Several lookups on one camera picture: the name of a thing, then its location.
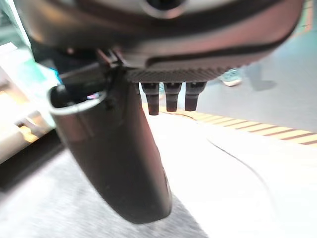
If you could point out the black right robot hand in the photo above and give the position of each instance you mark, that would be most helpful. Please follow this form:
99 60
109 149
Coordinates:
116 148

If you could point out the white green box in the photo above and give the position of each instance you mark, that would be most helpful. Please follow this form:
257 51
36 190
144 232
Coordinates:
22 67

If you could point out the person's foot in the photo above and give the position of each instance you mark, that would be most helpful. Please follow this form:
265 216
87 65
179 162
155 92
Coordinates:
230 78

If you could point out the yellow black striped floor tape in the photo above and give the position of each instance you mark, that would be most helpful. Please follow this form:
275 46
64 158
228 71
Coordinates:
260 129

